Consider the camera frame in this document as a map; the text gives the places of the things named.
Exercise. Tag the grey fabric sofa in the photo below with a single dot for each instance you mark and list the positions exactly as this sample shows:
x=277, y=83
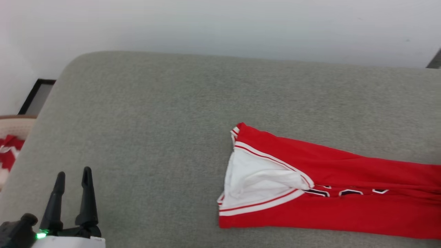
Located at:
x=155, y=137

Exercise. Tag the red and white garment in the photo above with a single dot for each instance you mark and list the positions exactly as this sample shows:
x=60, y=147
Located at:
x=8, y=151

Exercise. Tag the black framed panel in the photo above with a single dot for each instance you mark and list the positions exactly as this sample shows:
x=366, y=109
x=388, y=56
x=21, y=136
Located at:
x=46, y=81

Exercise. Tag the beige laundry basket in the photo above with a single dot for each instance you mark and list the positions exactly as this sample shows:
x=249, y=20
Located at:
x=13, y=125

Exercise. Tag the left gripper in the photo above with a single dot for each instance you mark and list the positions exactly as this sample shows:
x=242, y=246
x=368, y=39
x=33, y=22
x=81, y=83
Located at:
x=17, y=234

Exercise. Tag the red and white basketball jersey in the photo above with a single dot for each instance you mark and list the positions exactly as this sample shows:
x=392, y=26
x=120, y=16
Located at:
x=344, y=165

